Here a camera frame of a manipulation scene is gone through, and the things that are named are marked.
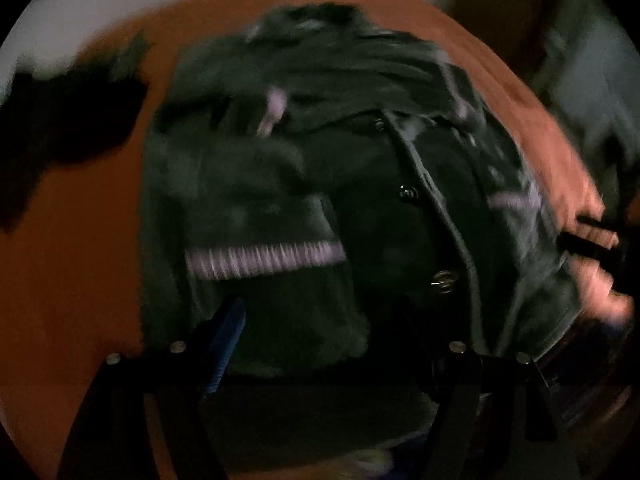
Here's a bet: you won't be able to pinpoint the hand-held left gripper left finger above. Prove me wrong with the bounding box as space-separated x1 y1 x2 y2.
55 296 247 480

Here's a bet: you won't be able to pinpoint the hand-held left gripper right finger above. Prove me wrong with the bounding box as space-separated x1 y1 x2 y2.
395 305 583 480

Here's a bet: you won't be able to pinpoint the grey fleece sweater pink stripes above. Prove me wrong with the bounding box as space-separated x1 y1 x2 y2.
139 2 583 466

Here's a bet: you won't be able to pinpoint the person's right hand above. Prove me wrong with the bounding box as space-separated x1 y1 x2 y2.
572 260 636 327

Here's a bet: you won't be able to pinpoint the black cloth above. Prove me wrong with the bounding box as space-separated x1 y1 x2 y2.
0 35 151 233

